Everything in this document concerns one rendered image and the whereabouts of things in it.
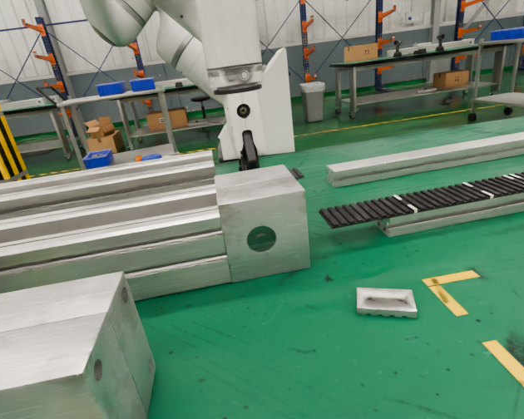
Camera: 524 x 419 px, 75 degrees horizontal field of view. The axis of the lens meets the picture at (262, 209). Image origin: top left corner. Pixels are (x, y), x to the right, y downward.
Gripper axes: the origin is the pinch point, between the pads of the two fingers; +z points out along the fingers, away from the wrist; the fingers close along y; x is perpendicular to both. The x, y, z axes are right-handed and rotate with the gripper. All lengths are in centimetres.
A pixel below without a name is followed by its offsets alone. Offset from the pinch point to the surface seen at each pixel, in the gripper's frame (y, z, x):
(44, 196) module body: -5.0, -4.8, 30.5
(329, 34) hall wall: 736, -48, -280
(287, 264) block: -24.0, 2.0, -0.6
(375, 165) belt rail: -2.0, 0.2, -21.7
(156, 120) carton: 470, 45, 83
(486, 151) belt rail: -1.3, 1.6, -43.7
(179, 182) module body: -3.9, -3.2, 11.4
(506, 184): -19.4, -0.4, -31.0
